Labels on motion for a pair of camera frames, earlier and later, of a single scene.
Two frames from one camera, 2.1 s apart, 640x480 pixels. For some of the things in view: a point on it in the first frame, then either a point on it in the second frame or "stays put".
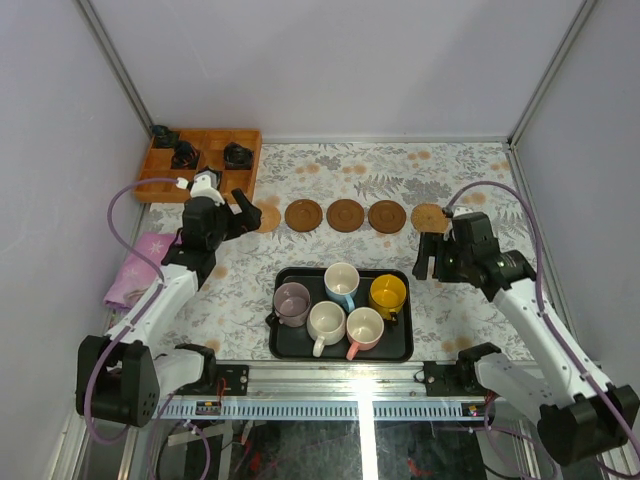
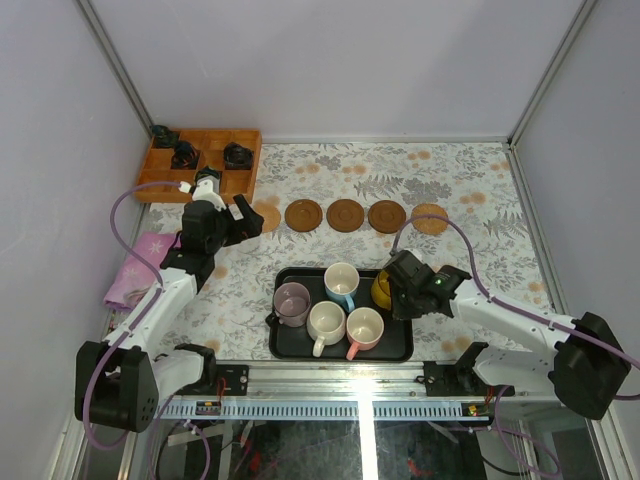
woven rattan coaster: [429, 218] stays put
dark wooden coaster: [303, 215] stays put
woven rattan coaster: [270, 216] stays put
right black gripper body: [453, 260] to [403, 303]
